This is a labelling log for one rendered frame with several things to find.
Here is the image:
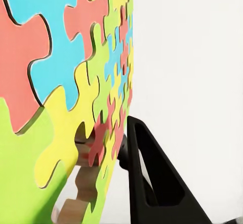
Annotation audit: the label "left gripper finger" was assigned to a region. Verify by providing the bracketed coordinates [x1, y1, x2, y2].
[126, 116, 213, 224]

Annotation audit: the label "jigsaw puzzle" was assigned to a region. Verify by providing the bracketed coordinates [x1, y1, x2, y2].
[0, 0, 134, 224]

